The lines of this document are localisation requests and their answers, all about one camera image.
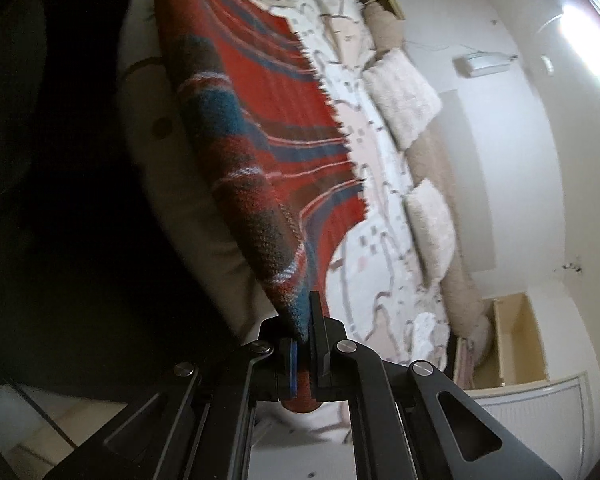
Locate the red plaid blanket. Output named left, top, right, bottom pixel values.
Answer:
left=151, top=0, right=370, bottom=415

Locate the white crumpled cloth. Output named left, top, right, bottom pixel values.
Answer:
left=411, top=312, right=450, bottom=370

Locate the cream corner shelf unit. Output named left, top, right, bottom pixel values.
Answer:
left=452, top=292, right=548, bottom=390

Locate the bear print bed sheet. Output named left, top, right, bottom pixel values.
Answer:
left=121, top=0, right=448, bottom=364

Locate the small white fluffy pillow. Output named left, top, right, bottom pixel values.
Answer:
left=405, top=179, right=456, bottom=284

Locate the beige rolled duvet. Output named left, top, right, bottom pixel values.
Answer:
left=363, top=2, right=493, bottom=364

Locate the large white fluffy pillow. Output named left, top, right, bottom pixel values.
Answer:
left=362, top=48, right=442, bottom=151

